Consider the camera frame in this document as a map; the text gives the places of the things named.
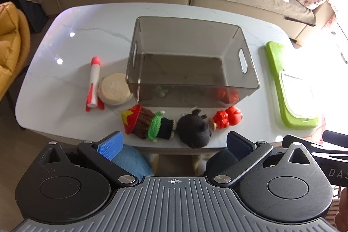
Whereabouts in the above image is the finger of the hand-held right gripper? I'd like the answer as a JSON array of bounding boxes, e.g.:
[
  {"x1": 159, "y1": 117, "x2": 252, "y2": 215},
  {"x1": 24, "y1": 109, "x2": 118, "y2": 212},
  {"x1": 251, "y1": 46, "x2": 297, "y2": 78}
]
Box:
[
  {"x1": 323, "y1": 130, "x2": 348, "y2": 141},
  {"x1": 282, "y1": 135, "x2": 348, "y2": 160}
]

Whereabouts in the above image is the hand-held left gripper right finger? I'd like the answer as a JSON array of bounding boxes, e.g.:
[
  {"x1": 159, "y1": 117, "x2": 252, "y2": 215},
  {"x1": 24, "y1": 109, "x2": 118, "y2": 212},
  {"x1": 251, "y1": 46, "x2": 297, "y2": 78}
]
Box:
[{"x1": 214, "y1": 131, "x2": 316, "y2": 187}]

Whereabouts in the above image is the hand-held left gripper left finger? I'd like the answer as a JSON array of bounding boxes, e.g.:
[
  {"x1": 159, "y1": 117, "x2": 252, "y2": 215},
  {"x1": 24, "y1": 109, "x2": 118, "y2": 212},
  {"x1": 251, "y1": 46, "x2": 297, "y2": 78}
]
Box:
[{"x1": 40, "y1": 131, "x2": 140, "y2": 188}]

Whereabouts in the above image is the red toy figure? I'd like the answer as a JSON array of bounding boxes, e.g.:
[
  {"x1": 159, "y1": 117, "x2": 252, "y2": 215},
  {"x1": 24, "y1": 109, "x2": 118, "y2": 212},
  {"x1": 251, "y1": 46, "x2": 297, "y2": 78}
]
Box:
[{"x1": 208, "y1": 106, "x2": 243, "y2": 130}]

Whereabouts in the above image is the crochet doll with green scarf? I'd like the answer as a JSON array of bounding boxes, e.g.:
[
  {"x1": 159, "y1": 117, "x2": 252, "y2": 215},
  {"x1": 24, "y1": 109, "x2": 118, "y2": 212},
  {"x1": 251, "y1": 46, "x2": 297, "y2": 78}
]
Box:
[{"x1": 120, "y1": 104, "x2": 178, "y2": 143}]

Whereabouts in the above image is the black plush toy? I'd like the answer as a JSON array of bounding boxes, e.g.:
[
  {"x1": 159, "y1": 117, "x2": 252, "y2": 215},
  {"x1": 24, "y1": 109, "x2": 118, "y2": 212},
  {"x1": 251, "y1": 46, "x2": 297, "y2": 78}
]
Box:
[{"x1": 176, "y1": 108, "x2": 213, "y2": 149}]

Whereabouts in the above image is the round beige zipper pouch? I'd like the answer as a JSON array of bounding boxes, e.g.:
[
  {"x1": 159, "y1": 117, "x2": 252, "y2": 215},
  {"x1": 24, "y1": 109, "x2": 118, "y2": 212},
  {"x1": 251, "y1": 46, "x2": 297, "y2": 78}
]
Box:
[{"x1": 97, "y1": 73, "x2": 134, "y2": 106}]

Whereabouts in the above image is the white red foam rocket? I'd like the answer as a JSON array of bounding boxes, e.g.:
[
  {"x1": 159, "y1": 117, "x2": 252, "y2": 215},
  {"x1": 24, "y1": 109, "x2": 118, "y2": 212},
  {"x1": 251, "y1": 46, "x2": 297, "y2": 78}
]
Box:
[{"x1": 85, "y1": 56, "x2": 105, "y2": 112}]

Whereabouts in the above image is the green wipes box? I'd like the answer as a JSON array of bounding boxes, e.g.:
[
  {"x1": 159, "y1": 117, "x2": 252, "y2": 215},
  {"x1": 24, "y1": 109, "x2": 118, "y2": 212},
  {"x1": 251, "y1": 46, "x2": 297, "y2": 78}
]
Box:
[{"x1": 265, "y1": 41, "x2": 319, "y2": 130}]

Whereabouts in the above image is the smoky transparent storage bin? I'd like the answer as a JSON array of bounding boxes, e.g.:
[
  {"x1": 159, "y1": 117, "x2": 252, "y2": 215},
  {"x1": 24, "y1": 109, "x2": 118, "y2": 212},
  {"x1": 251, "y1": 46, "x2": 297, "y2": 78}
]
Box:
[{"x1": 125, "y1": 16, "x2": 260, "y2": 109}]

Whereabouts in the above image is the white marble desktop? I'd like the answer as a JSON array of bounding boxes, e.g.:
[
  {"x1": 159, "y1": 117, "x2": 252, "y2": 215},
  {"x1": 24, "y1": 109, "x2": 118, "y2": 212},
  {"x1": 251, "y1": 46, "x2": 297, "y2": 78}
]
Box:
[{"x1": 15, "y1": 2, "x2": 325, "y2": 156}]

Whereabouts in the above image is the person's right hand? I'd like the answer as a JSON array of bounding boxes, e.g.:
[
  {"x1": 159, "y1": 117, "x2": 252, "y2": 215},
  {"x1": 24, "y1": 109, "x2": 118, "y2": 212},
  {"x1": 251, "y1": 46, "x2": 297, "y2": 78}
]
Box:
[{"x1": 334, "y1": 187, "x2": 348, "y2": 223}]

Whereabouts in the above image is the dark cushion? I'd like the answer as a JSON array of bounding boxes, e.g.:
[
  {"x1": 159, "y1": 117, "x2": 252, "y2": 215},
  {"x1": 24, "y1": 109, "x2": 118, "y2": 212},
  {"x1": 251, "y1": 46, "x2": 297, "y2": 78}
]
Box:
[{"x1": 204, "y1": 149, "x2": 240, "y2": 177}]

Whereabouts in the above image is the blue cushion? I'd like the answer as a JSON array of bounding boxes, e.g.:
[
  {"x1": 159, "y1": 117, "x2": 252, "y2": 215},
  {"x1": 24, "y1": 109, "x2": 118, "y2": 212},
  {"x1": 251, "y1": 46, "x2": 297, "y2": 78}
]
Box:
[{"x1": 111, "y1": 144, "x2": 155, "y2": 177}]

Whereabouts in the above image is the yellow armchair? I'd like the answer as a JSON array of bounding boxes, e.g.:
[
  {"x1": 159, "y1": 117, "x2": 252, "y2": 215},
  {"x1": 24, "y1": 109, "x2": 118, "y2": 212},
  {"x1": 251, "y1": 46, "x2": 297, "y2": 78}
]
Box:
[{"x1": 0, "y1": 2, "x2": 31, "y2": 102}]

